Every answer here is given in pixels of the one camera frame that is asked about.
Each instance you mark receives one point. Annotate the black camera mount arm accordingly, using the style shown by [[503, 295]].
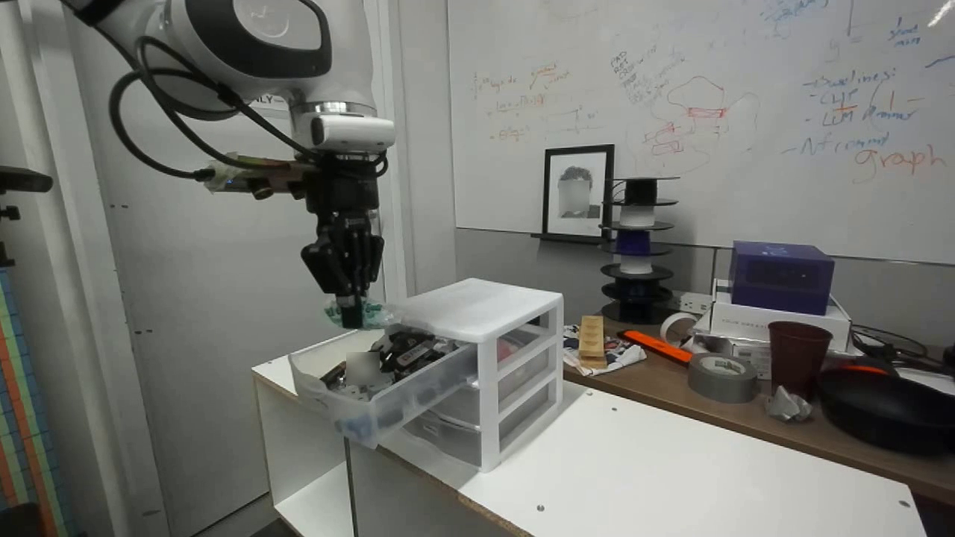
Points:
[[24, 179]]

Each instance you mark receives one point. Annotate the white cardboard box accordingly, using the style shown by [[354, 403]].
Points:
[[736, 322]]

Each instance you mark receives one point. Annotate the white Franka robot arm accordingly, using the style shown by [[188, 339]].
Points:
[[179, 39]]

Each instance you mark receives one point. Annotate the maroon plastic cup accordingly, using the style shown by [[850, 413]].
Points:
[[797, 359]]

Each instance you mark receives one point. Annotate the colourful striped board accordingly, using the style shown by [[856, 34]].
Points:
[[18, 419]]

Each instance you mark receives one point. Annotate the tan wooden block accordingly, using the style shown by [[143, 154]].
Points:
[[591, 339]]

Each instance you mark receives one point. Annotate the loose papers on desk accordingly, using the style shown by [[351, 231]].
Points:
[[621, 359]]

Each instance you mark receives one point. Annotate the black framed portrait picture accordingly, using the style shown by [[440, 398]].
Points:
[[576, 189]]

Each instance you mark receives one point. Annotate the translucent plastic drawer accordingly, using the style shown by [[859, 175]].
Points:
[[525, 416], [525, 377]]

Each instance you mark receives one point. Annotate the orange hand tool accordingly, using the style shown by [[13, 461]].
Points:
[[656, 346]]

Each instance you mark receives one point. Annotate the grey duct tape roll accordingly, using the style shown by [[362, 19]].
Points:
[[703, 382]]

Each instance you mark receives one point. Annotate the white cube shelf cabinet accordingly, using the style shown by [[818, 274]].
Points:
[[674, 467]]

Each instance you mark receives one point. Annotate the purple filament spool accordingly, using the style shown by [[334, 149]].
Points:
[[634, 242]]

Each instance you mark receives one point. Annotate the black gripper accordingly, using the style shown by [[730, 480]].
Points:
[[346, 198]]

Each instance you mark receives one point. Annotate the white mug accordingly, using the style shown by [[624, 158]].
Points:
[[667, 333]]

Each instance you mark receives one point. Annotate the clear drawer with small parts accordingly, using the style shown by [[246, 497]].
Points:
[[397, 406]]

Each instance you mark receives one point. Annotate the white plastic drawer unit frame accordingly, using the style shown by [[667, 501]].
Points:
[[467, 303]]

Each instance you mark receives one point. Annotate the black core empty spool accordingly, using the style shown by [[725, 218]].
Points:
[[643, 192]]

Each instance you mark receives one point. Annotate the crumpled silver foil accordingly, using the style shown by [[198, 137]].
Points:
[[789, 406]]

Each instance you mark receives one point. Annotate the brown wooden desk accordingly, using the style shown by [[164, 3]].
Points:
[[667, 382]]

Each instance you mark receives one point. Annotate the grey door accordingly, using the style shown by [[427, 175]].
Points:
[[219, 300]]

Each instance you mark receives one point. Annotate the whiteboard with writing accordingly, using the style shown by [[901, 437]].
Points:
[[695, 60]]

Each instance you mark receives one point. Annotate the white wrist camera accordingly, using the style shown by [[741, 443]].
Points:
[[354, 131]]

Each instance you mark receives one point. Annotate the white filament spool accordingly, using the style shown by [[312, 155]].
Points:
[[637, 267], [637, 215]]

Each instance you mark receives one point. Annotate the purple box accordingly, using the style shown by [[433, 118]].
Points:
[[780, 277]]

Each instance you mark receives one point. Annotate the white packet with green print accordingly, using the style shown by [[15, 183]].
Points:
[[374, 316]]

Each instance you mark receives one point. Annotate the tan wrist mount board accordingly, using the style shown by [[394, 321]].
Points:
[[264, 176]]

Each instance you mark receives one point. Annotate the black pan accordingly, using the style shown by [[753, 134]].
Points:
[[885, 413]]

